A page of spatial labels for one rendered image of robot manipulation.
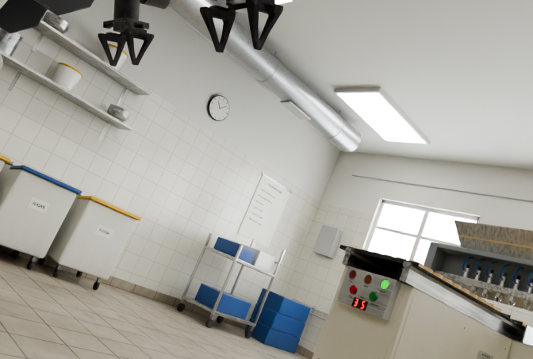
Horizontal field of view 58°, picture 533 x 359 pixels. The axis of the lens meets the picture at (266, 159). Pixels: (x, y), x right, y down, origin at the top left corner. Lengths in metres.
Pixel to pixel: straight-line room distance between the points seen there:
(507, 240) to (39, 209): 3.50
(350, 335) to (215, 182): 4.41
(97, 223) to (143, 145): 1.22
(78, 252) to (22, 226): 0.55
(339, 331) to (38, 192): 3.13
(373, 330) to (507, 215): 4.49
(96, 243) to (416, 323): 3.43
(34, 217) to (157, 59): 2.20
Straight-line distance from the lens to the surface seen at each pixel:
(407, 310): 1.76
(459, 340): 2.02
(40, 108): 5.08
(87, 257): 4.71
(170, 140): 5.66
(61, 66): 4.93
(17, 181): 4.39
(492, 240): 2.56
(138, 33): 1.15
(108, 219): 4.70
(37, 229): 4.50
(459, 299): 2.00
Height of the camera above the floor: 0.65
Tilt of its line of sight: 14 degrees up
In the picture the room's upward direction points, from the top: 23 degrees clockwise
